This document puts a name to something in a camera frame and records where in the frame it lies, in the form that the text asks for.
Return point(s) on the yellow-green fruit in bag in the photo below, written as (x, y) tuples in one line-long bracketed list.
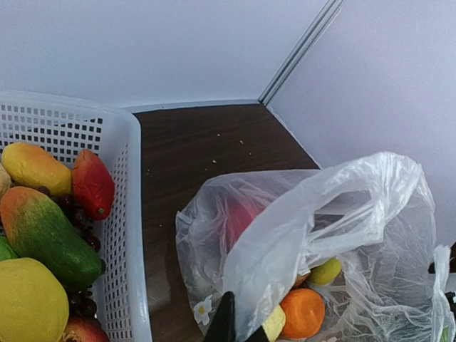
[(325, 273)]

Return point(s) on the white perforated plastic basket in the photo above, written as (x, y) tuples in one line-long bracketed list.
[(63, 126)]

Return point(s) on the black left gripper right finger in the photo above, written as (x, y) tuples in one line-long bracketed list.
[(258, 336)]

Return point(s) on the right aluminium corner post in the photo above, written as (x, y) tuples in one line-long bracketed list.
[(317, 27)]

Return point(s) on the green fruit in basket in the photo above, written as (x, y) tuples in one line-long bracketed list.
[(37, 228)]

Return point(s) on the orange fruit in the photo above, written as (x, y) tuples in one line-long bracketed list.
[(304, 311)]

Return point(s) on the orange-yellow fruit in basket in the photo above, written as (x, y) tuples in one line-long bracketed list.
[(32, 166)]

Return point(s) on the pale yellow fruit in bag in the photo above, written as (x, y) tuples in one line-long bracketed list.
[(274, 325)]

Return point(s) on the yellow fruit in basket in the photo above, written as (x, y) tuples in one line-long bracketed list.
[(34, 305)]

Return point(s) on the clear printed plastic bag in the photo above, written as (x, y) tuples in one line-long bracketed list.
[(374, 214)]

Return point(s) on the red pomegranate in basket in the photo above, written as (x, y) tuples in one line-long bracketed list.
[(83, 329)]

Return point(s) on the pink fruit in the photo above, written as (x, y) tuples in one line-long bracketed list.
[(237, 216)]

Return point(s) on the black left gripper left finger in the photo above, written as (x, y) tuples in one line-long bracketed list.
[(222, 327)]

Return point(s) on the red fruit in basket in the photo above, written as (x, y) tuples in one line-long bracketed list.
[(93, 185)]

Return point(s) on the yellow lemon in basket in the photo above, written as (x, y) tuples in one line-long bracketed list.
[(5, 181)]

